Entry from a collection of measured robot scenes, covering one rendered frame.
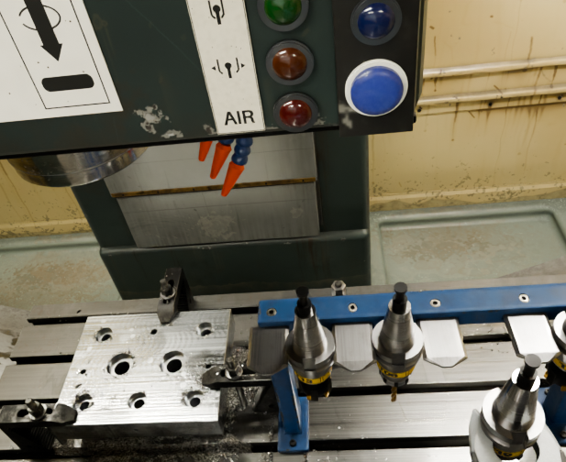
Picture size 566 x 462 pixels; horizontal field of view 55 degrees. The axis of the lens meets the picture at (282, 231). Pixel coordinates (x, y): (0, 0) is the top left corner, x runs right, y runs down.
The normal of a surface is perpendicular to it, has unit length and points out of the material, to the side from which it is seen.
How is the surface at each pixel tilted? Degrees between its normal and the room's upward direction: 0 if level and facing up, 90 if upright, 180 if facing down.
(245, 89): 90
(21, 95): 90
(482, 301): 0
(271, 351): 0
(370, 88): 88
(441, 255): 0
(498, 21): 90
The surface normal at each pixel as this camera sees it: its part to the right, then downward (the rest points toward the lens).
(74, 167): 0.20, 0.66
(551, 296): -0.12, -0.72
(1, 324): 0.29, -0.69
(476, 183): -0.03, 0.69
